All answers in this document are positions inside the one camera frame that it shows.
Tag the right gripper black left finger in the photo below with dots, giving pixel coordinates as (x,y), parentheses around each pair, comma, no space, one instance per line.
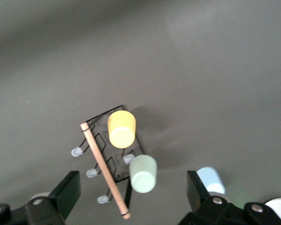
(63,194)

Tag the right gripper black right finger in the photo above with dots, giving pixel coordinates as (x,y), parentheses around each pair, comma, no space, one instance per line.
(196,194)

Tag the green plastic cup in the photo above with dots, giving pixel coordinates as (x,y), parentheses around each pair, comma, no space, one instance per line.
(142,175)

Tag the yellow plastic cup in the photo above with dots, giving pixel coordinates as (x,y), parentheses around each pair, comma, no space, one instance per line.
(121,131)

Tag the blue plastic cup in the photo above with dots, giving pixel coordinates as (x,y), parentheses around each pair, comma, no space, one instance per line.
(212,179)

